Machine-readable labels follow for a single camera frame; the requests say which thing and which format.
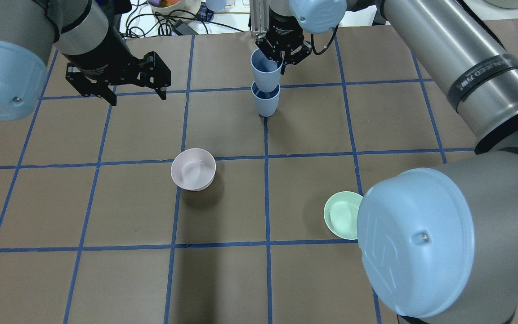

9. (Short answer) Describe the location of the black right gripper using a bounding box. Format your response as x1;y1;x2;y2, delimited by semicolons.
256;9;313;75

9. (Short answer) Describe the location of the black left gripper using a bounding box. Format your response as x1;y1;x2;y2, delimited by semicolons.
64;27;171;107

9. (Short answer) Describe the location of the blue cup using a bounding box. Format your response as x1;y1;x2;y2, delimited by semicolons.
250;49;282;93
251;82;281;117

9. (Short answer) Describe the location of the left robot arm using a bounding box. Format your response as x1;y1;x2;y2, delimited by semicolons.
0;0;171;121

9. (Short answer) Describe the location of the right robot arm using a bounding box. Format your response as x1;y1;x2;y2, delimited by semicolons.
250;0;518;324

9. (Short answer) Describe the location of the black power adapter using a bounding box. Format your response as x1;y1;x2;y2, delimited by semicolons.
171;20;199;36

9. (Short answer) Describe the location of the bowl of foam cubes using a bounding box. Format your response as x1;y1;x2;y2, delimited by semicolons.
147;0;201;18

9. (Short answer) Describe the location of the pink bowl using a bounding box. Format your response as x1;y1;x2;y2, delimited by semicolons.
170;148;216;192

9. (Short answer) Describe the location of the green bowl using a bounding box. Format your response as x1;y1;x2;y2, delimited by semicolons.
323;191;362;240

